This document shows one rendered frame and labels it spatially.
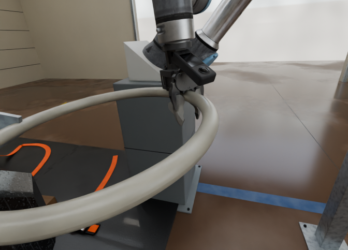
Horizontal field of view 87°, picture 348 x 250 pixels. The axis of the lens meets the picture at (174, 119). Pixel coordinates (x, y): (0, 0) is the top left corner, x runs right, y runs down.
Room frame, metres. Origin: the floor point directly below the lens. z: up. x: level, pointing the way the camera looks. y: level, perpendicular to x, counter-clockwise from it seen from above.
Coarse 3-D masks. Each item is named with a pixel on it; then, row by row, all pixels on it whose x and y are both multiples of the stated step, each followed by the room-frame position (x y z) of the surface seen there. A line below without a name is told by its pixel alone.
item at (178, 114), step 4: (180, 96) 0.45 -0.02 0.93; (180, 100) 0.45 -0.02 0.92; (184, 100) 0.46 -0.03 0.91; (168, 104) 0.49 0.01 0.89; (180, 104) 0.45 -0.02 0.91; (168, 108) 0.49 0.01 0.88; (172, 108) 0.47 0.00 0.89; (180, 108) 0.45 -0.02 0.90; (172, 112) 0.47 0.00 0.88; (176, 112) 0.45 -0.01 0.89; (180, 112) 0.45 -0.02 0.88; (176, 116) 0.45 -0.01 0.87; (180, 116) 0.45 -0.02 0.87; (180, 120) 0.45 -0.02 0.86; (180, 124) 0.46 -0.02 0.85
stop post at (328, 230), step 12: (336, 180) 0.66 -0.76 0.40; (336, 192) 0.64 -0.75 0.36; (336, 204) 0.61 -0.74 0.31; (324, 216) 0.65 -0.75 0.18; (336, 216) 0.59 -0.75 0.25; (312, 228) 0.70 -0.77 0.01; (324, 228) 0.62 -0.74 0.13; (336, 228) 0.59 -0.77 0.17; (312, 240) 0.63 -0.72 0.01; (324, 240) 0.59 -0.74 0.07; (336, 240) 0.58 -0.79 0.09
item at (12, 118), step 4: (0, 112) 0.41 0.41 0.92; (0, 116) 0.41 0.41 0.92; (4, 116) 0.41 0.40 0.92; (8, 116) 0.41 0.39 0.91; (12, 116) 0.41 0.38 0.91; (16, 116) 0.41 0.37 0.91; (20, 116) 0.41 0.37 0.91; (0, 120) 0.41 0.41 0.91; (4, 120) 0.41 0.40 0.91; (8, 120) 0.41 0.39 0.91; (12, 120) 0.41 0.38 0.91; (16, 120) 0.41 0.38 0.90; (20, 120) 0.41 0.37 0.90; (0, 124) 0.41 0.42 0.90; (4, 124) 0.41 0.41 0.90; (8, 124) 0.41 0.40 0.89; (0, 128) 0.41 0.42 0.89; (4, 144) 0.36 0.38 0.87; (0, 148) 0.35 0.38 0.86
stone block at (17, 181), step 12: (0, 168) 0.65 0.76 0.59; (0, 180) 0.51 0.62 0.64; (12, 180) 0.54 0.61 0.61; (24, 180) 0.57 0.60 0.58; (0, 192) 0.47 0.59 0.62; (12, 192) 0.50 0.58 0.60; (24, 192) 0.53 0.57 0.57; (36, 192) 0.58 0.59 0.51; (0, 204) 0.45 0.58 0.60; (12, 204) 0.47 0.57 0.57; (24, 204) 0.50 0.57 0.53; (36, 204) 0.53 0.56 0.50; (48, 240) 0.51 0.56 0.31
